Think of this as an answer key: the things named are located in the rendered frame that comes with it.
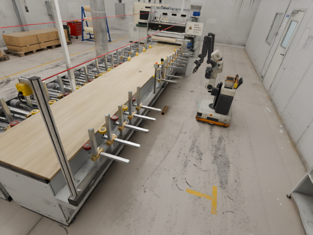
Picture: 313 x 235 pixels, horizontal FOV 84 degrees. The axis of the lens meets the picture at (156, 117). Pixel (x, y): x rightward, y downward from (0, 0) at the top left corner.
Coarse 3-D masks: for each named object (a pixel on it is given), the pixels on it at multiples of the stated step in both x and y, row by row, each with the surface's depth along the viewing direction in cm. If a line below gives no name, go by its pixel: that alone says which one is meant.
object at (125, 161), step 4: (104, 152) 160; (104, 156) 158; (108, 156) 157; (112, 156) 157; (116, 156) 157; (116, 160) 156; (120, 160) 154; (124, 160) 154; (128, 160) 154; (128, 164) 154
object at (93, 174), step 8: (160, 88) 322; (152, 96) 293; (144, 104) 268; (136, 112) 244; (144, 112) 260; (136, 120) 233; (120, 136) 203; (120, 144) 197; (112, 152) 182; (104, 160) 172; (96, 168) 163; (104, 168) 172; (88, 176) 156; (96, 176) 160; (80, 184) 149; (88, 184) 150; (80, 192) 143; (72, 200) 137; (80, 200) 142
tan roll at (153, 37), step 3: (153, 36) 552; (156, 36) 550; (159, 36) 548; (153, 39) 557; (156, 39) 552; (159, 39) 549; (162, 39) 546; (165, 39) 543; (168, 39) 541; (171, 39) 539; (174, 39) 537
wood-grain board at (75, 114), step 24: (168, 48) 506; (120, 72) 320; (144, 72) 329; (72, 96) 234; (96, 96) 239; (120, 96) 243; (24, 120) 184; (72, 120) 190; (96, 120) 193; (0, 144) 154; (24, 144) 156; (48, 144) 158; (72, 144) 160; (24, 168) 135; (48, 168) 136
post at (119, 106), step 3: (120, 105) 181; (120, 108) 182; (120, 111) 185; (120, 114) 187; (120, 117) 189; (120, 120) 192; (120, 123) 194; (123, 129) 202; (120, 132) 202; (123, 132) 204
